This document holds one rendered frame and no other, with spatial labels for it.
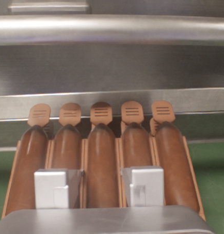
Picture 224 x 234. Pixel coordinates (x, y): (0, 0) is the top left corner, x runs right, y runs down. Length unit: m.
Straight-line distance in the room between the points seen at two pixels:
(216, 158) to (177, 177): 0.12
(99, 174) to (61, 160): 0.02
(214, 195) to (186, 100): 0.08
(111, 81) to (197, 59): 0.10
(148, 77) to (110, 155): 0.19
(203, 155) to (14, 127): 0.17
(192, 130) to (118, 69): 0.11
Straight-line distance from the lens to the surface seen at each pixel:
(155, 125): 0.22
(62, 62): 0.33
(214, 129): 0.29
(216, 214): 0.25
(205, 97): 0.27
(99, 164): 0.17
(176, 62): 0.34
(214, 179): 0.27
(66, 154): 0.18
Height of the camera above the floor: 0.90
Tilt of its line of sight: 45 degrees down
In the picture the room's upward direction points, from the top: 3 degrees clockwise
